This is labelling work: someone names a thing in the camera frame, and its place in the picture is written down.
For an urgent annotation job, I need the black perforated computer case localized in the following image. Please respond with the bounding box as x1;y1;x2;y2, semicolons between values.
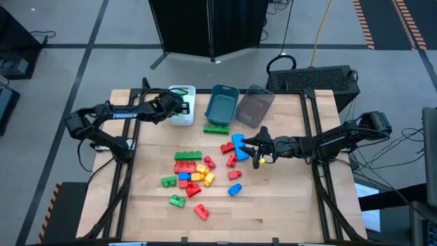
265;64;361;113

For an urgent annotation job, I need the black hazard-edged floor mat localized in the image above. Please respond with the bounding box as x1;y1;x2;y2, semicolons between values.
352;0;437;52
36;180;90;245

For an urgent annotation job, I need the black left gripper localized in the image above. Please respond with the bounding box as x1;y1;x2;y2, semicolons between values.
159;92;191;120

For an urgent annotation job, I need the black cable bundle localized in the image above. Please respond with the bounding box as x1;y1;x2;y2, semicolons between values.
348;126;427;172

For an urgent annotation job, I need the black equipment case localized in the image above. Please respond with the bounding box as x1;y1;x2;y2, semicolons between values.
0;83;21;137

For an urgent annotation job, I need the black desk furniture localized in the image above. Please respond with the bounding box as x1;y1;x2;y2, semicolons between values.
358;183;437;246

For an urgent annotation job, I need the black aluminium table frame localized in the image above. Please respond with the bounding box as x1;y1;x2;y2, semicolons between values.
75;77;369;243

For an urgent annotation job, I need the red four-stud block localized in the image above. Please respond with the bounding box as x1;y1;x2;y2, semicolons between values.
173;161;197;174

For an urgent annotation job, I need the black room divider panel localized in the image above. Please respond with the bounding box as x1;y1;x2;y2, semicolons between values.
148;0;271;71

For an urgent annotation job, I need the thin black floor cable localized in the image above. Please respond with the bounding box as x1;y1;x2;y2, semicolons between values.
29;29;57;46

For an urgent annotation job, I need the green two-stud block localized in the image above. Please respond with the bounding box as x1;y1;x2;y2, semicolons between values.
160;175;178;189
169;194;186;208

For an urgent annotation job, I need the black arm base cable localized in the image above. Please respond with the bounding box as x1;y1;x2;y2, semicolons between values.
76;136;117;187

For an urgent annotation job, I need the white plastic bin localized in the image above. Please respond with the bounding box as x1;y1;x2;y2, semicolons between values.
168;84;197;126

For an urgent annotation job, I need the yellow hanging cable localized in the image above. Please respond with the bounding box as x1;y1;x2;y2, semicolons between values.
309;0;334;68

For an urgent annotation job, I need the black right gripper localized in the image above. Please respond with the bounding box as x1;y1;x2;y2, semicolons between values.
241;126;302;170

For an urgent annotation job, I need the white paper sheet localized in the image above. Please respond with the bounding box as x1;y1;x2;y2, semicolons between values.
354;182;382;234

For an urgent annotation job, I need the clear grey plastic bin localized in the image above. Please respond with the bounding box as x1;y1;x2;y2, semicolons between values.
235;84;276;129

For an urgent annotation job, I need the black side desk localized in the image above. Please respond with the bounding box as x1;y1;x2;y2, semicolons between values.
0;5;44;81

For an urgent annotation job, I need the black looped floor cable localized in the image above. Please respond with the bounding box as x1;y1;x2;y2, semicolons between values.
265;0;298;79

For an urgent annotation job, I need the blue four-stud block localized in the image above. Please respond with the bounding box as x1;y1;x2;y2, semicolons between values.
231;133;251;162

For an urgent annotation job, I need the teal plastic bin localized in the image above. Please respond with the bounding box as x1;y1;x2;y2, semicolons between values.
203;84;240;127

